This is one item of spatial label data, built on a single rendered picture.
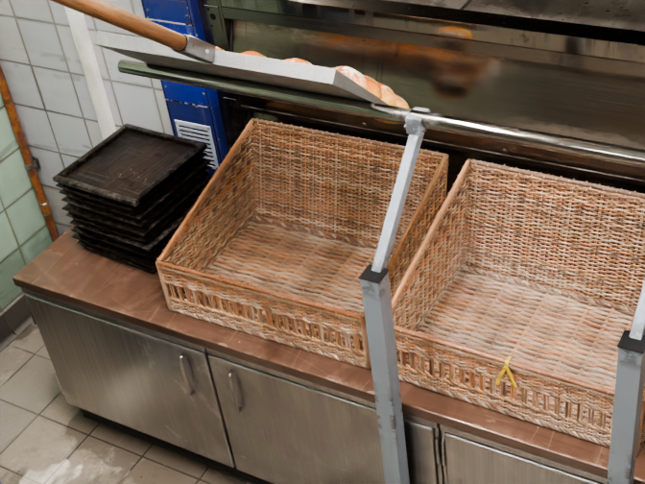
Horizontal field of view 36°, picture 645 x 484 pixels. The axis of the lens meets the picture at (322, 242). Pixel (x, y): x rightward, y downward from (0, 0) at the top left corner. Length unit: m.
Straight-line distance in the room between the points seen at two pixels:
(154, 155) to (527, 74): 0.99
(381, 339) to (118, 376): 0.99
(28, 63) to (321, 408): 1.43
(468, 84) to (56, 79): 1.32
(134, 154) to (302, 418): 0.82
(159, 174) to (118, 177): 0.11
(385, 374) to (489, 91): 0.68
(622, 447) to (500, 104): 0.81
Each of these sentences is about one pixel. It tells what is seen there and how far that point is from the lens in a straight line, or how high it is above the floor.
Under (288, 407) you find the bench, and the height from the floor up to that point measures 0.43.
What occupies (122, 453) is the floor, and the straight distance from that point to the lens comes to 2.97.
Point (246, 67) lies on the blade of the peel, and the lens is 1.87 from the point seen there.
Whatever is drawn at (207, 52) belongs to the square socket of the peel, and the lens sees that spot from 1.90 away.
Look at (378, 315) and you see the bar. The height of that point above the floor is 0.87.
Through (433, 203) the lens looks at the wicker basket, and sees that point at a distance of 2.33.
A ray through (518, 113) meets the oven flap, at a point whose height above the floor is 0.98.
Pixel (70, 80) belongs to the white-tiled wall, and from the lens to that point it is 3.02.
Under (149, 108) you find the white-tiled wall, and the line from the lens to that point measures 2.86.
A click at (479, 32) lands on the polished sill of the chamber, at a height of 1.16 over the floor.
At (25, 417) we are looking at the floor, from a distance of 3.19.
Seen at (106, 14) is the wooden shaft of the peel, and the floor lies 1.49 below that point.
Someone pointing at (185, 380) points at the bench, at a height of 0.42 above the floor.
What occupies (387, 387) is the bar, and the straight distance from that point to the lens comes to 2.03.
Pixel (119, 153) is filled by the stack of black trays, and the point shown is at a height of 0.80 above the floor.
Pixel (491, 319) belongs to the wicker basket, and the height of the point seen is 0.59.
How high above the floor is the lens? 2.13
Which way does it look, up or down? 37 degrees down
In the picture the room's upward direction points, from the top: 8 degrees counter-clockwise
